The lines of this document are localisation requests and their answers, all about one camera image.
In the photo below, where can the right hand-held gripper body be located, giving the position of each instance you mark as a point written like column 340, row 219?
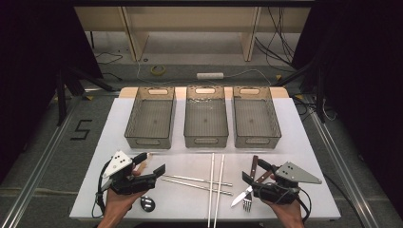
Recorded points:
column 294, row 175

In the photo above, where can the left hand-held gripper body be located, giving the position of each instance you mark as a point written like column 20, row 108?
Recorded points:
column 118, row 163

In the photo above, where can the light wooden spoon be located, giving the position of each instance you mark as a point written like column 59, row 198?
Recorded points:
column 144, row 165

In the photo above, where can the steel spoon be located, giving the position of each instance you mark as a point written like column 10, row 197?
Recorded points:
column 147, row 204

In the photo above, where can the smoky clear plastic bin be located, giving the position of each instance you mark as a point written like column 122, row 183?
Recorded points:
column 255, row 120
column 206, row 120
column 149, row 120

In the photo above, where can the person's right hand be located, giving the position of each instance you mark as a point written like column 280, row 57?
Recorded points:
column 290, row 212

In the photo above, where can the person's left hand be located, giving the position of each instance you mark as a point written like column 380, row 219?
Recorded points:
column 117, row 204

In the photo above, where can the white table sheet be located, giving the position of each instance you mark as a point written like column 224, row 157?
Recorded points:
column 190, row 164

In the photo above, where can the black metal stand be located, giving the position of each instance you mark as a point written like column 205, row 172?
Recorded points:
column 60, row 101
column 320, row 95

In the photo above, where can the yellow tape roll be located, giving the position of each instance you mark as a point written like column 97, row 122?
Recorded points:
column 152, row 71

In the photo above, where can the white power strip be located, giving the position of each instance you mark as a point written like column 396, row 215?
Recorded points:
column 209, row 76

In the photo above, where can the black curtain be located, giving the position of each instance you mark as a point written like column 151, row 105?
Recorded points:
column 31, row 63
column 364, row 79

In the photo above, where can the light wooden desk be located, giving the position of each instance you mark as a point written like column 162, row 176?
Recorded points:
column 190, row 22

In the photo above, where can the aluminium floor rail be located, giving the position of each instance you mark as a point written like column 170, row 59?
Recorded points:
column 37, row 172
column 344, row 172

